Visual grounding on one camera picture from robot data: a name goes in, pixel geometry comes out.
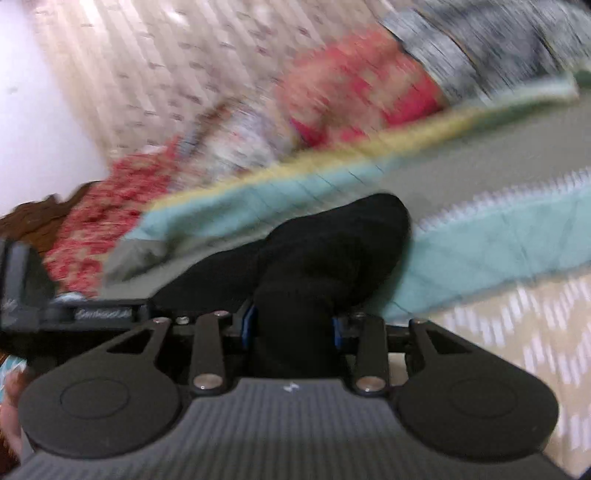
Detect black pants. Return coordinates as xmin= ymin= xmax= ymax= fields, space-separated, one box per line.
xmin=151 ymin=192 xmax=413 ymax=380

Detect teal grey checked blanket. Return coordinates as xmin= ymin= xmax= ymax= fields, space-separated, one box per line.
xmin=99 ymin=69 xmax=591 ymax=325

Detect beige patterned curtain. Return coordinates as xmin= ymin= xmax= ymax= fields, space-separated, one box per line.
xmin=32 ymin=0 xmax=419 ymax=160

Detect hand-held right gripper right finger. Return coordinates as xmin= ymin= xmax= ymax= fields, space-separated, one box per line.
xmin=331 ymin=312 xmax=469 ymax=397

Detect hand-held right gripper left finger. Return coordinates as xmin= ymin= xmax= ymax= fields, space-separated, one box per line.
xmin=106 ymin=304 xmax=257 ymax=397

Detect person's left hand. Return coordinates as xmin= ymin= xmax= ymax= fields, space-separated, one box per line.
xmin=0 ymin=368 xmax=32 ymax=462

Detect red floral patchwork quilt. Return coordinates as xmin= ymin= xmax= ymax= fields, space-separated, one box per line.
xmin=44 ymin=0 xmax=591 ymax=297

